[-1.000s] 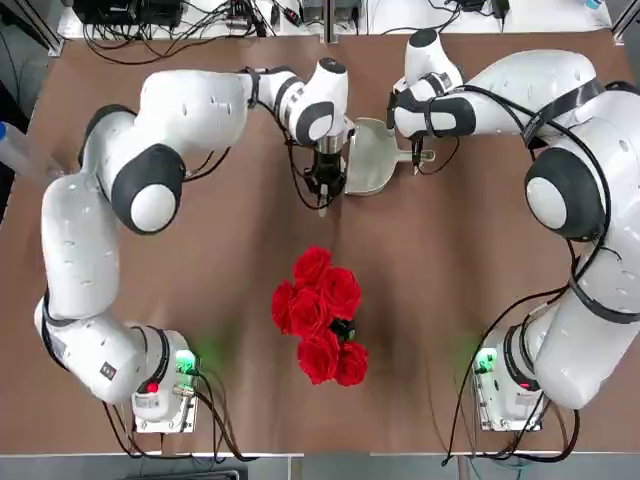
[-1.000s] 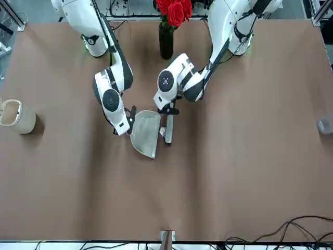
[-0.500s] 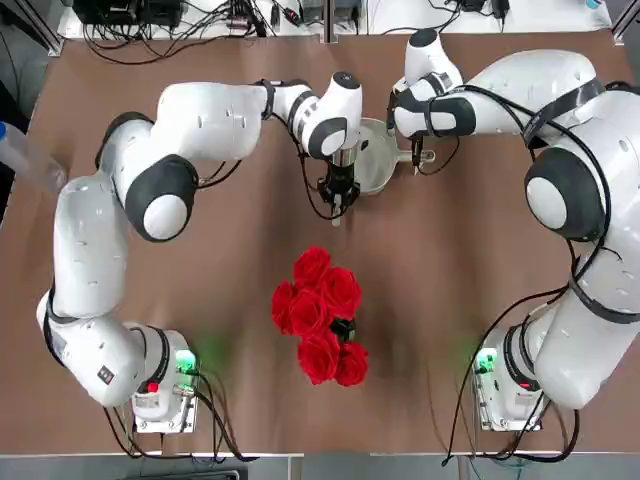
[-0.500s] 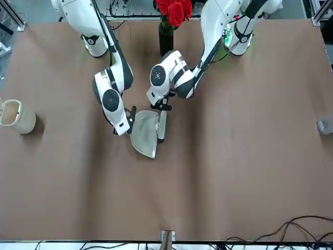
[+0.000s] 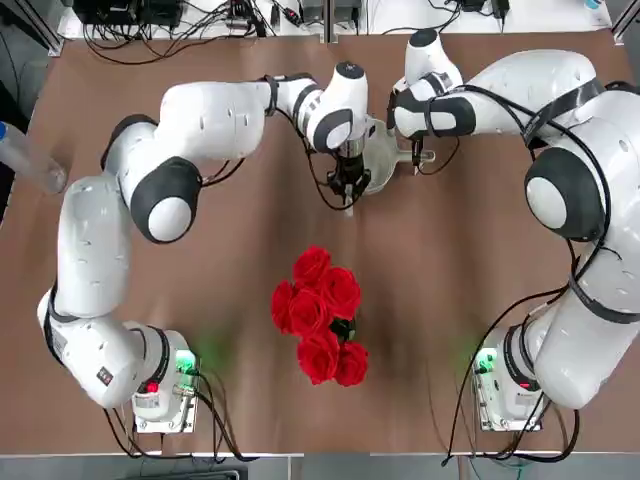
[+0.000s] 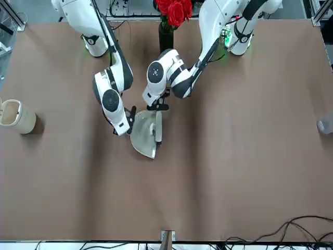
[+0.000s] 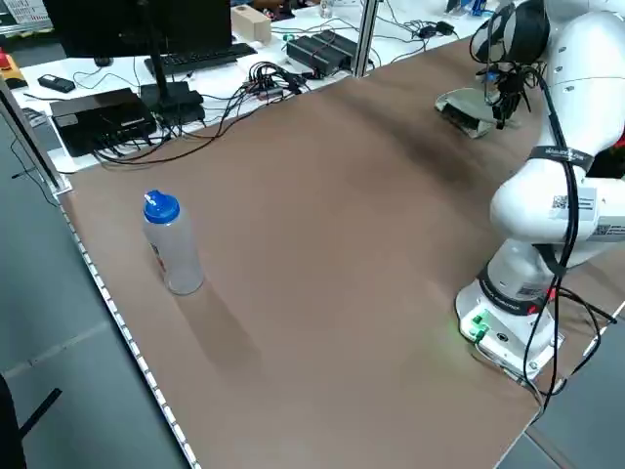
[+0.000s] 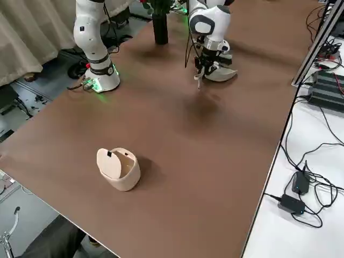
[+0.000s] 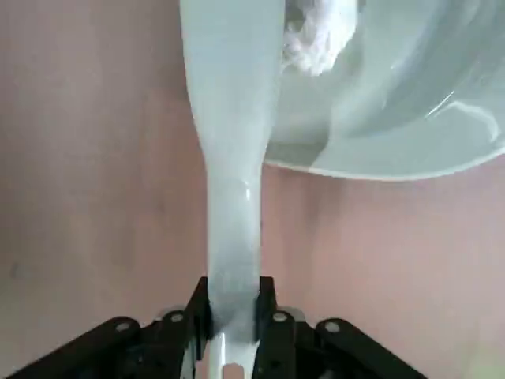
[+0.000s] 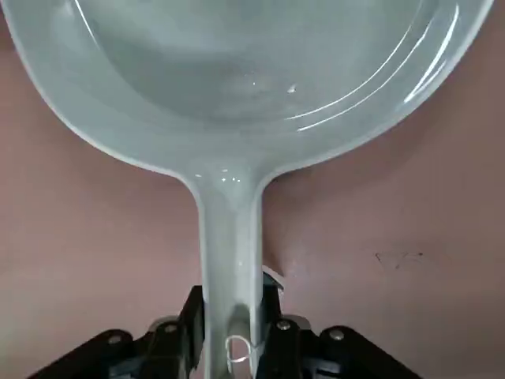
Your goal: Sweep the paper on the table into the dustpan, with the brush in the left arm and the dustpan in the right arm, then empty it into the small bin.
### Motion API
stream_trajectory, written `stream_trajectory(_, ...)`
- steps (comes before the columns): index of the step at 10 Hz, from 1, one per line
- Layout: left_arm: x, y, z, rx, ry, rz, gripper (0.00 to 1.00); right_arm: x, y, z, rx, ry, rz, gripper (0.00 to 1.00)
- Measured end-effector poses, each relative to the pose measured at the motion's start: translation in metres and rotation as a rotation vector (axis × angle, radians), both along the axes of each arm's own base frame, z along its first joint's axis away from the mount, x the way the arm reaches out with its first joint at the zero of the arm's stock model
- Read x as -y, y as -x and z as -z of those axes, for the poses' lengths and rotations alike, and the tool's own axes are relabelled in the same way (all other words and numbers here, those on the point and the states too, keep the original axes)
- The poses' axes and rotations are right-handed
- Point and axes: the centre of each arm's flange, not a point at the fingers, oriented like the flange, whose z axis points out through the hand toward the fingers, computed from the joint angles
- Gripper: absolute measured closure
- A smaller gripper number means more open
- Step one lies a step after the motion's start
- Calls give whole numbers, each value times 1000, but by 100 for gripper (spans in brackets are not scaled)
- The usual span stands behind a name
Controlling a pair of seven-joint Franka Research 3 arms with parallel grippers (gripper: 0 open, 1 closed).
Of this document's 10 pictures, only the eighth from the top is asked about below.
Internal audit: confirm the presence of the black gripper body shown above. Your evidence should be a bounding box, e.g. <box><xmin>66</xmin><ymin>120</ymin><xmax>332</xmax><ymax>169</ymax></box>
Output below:
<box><xmin>193</xmin><ymin>50</ymin><xmax>219</xmax><ymax>71</ymax></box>

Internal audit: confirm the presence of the pale plastic dustpan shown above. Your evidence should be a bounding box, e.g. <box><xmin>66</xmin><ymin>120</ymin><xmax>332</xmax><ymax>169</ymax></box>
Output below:
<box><xmin>193</xmin><ymin>66</ymin><xmax>239</xmax><ymax>91</ymax></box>

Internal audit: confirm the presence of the beige swing-lid bin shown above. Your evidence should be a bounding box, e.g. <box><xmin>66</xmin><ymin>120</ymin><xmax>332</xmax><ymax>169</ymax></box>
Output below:
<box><xmin>96</xmin><ymin>147</ymin><xmax>141</xmax><ymax>192</ymax></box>

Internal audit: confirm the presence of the black vase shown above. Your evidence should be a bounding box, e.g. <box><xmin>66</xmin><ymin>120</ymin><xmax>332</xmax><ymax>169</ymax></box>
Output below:
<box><xmin>152</xmin><ymin>6</ymin><xmax>169</xmax><ymax>45</ymax></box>

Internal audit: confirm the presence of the black finned power supply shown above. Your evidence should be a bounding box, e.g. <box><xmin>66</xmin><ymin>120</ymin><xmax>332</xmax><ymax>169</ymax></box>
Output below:
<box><xmin>306</xmin><ymin>70</ymin><xmax>344</xmax><ymax>110</ymax></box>

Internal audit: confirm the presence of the black power adapter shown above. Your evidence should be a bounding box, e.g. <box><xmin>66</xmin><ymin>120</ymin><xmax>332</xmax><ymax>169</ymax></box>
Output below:
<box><xmin>291</xmin><ymin>171</ymin><xmax>312</xmax><ymax>196</ymax></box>
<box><xmin>277</xmin><ymin>193</ymin><xmax>307</xmax><ymax>215</ymax></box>

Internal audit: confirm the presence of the beige curtain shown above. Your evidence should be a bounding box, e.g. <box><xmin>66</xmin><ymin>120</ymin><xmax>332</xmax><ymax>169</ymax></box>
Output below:
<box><xmin>0</xmin><ymin>0</ymin><xmax>132</xmax><ymax>87</ymax></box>

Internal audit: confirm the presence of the person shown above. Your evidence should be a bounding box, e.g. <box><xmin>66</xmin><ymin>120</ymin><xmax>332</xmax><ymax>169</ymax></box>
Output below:
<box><xmin>20</xmin><ymin>217</ymin><xmax>99</xmax><ymax>258</ymax></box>

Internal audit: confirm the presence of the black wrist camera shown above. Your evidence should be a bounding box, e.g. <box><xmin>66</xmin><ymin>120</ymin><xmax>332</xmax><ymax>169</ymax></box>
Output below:
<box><xmin>213</xmin><ymin>54</ymin><xmax>233</xmax><ymax>67</ymax></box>

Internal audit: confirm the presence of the thin black adapter cable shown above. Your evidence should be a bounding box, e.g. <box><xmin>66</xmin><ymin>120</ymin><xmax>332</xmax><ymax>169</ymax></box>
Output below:
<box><xmin>284</xmin><ymin>95</ymin><xmax>344</xmax><ymax>229</ymax></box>

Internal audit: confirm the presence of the aluminium frame post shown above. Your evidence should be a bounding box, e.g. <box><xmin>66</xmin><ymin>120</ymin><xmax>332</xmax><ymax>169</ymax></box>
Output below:
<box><xmin>291</xmin><ymin>0</ymin><xmax>344</xmax><ymax>87</ymax></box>

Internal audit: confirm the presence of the thick black base cable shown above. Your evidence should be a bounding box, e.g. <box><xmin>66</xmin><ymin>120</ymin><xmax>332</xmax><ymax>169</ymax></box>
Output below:
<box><xmin>66</xmin><ymin>81</ymin><xmax>87</xmax><ymax>91</ymax></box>

